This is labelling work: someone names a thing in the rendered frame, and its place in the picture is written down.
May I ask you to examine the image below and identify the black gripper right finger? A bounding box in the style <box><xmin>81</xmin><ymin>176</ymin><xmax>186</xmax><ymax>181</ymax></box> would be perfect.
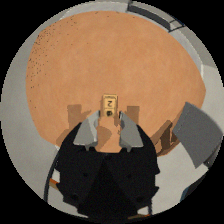
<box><xmin>119</xmin><ymin>111</ymin><xmax>160</xmax><ymax>175</ymax></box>

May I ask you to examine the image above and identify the tan wooden number cube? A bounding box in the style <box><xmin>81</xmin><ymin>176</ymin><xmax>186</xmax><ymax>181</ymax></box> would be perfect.
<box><xmin>105</xmin><ymin>96</ymin><xmax>115</xmax><ymax>108</ymax></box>
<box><xmin>105</xmin><ymin>108</ymin><xmax>114</xmax><ymax>117</ymax></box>

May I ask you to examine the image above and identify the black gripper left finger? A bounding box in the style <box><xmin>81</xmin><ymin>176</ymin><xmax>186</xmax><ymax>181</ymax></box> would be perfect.
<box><xmin>55</xmin><ymin>110</ymin><xmax>100</xmax><ymax>172</ymax></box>

